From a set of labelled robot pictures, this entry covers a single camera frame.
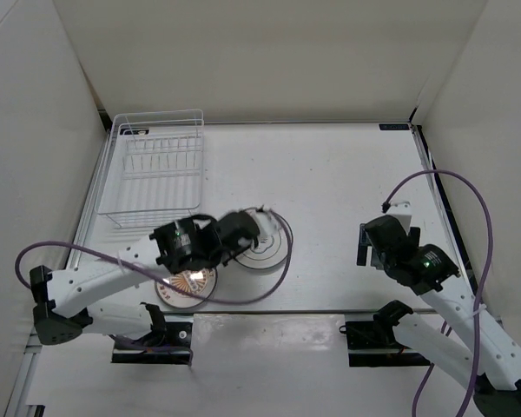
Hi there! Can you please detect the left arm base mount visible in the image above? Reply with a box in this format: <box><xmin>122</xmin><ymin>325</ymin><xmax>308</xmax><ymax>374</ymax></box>
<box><xmin>109</xmin><ymin>315</ymin><xmax>194</xmax><ymax>367</ymax></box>

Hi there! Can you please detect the white wire dish rack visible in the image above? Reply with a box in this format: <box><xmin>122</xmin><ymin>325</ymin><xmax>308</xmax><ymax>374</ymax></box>
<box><xmin>95</xmin><ymin>109</ymin><xmax>205</xmax><ymax>228</ymax></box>

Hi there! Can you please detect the white plate orange pattern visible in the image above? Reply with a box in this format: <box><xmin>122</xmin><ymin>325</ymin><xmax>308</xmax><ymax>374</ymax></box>
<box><xmin>155</xmin><ymin>269</ymin><xmax>218</xmax><ymax>310</ymax></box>

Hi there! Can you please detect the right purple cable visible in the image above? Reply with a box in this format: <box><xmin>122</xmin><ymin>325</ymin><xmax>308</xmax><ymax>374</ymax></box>
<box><xmin>381</xmin><ymin>169</ymin><xmax>494</xmax><ymax>417</ymax></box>

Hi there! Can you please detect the white plate green rim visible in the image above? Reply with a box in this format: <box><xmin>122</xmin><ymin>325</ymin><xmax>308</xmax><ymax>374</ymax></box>
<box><xmin>236</xmin><ymin>216</ymin><xmax>289</xmax><ymax>272</ymax></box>

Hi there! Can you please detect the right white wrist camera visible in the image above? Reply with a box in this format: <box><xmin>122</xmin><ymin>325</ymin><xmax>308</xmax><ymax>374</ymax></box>
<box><xmin>386</xmin><ymin>201</ymin><xmax>412</xmax><ymax>232</ymax></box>

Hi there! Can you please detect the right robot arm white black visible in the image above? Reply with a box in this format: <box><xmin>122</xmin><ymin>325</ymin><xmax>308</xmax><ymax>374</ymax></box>
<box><xmin>359</xmin><ymin>215</ymin><xmax>521</xmax><ymax>416</ymax></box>

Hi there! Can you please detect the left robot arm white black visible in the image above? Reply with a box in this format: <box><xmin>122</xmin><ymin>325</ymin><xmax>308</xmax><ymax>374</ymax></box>
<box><xmin>30</xmin><ymin>208</ymin><xmax>277</xmax><ymax>348</ymax></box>

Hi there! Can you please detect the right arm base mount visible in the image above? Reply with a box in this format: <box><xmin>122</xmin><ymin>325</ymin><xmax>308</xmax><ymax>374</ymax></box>
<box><xmin>339</xmin><ymin>300</ymin><xmax>430</xmax><ymax>367</ymax></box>

